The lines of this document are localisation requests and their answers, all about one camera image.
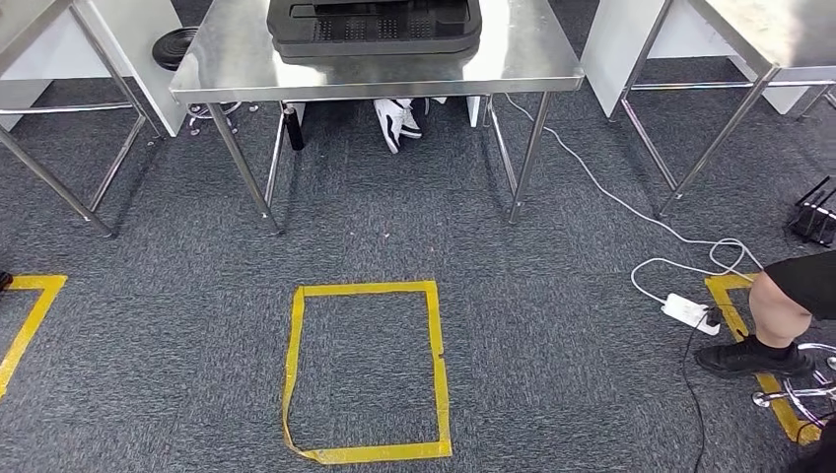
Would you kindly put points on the black cylinder under workbench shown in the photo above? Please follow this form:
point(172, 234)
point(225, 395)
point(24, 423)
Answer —
point(294, 129)

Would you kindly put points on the stainless steel workbench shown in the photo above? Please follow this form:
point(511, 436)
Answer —
point(228, 59)

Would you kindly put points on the yellow floor tape square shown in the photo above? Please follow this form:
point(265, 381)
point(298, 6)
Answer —
point(722, 290)
point(366, 288)

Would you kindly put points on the person's white sneaker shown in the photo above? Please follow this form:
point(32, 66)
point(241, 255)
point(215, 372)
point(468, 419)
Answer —
point(411, 117)
point(388, 124)

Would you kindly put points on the black engine cover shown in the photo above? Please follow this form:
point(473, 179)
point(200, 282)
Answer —
point(379, 42)

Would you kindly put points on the chrome stool base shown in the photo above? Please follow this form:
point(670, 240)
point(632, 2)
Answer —
point(215, 112)

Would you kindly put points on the white side panel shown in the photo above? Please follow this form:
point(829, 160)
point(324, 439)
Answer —
point(137, 39)
point(607, 46)

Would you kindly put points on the white power strip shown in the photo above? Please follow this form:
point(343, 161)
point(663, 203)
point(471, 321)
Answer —
point(686, 312)

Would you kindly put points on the black ribbed round disc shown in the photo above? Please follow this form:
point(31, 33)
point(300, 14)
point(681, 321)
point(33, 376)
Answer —
point(171, 49)

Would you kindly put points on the person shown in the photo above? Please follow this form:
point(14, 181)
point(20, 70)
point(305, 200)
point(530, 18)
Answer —
point(777, 307)

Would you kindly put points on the black wifi router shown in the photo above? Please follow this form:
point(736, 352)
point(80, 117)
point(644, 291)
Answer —
point(815, 219)

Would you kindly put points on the chrome stool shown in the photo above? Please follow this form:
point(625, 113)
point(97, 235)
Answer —
point(806, 391)

